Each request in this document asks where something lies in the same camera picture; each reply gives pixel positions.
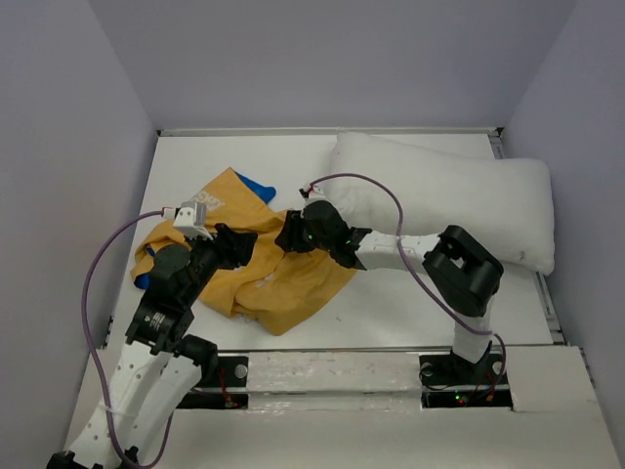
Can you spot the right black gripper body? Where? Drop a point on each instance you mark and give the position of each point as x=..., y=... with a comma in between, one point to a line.
x=321, y=243

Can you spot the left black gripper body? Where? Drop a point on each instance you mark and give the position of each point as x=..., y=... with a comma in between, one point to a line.
x=204, y=256

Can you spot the yellow blue pillowcase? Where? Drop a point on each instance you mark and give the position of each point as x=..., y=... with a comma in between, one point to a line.
x=278, y=289

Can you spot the white pillow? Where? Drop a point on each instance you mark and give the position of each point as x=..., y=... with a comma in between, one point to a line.
x=505, y=204

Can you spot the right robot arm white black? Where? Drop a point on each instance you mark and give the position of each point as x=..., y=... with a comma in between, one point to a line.
x=465, y=275

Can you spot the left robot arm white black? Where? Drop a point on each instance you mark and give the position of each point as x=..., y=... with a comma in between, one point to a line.
x=159, y=361

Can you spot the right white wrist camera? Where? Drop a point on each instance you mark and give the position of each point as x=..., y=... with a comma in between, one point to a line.
x=311, y=193

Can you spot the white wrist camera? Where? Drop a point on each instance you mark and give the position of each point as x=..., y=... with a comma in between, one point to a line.
x=311, y=193
x=188, y=219

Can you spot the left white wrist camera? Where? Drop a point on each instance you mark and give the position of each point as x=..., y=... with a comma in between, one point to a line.
x=188, y=219

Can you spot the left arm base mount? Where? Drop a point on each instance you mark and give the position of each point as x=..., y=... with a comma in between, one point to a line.
x=224, y=388

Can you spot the aluminium frame rail back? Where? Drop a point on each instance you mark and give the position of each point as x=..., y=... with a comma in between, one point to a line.
x=288, y=131

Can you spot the aluminium frame rail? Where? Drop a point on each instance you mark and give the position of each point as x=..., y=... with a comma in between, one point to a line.
x=552, y=320
x=288, y=131

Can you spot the aluminium frame rail right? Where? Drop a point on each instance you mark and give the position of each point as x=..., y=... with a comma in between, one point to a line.
x=552, y=320

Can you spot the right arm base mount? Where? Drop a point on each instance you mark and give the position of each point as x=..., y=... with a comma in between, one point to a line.
x=448, y=382

